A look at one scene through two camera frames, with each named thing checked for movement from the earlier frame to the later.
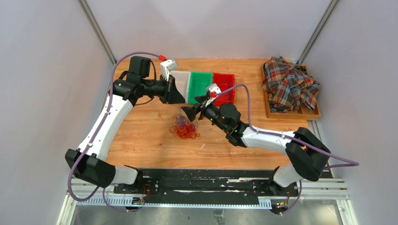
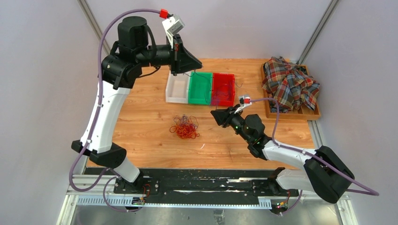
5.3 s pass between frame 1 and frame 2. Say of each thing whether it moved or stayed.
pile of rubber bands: stayed
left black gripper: moved
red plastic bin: stayed
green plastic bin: stayed
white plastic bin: stayed
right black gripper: moved
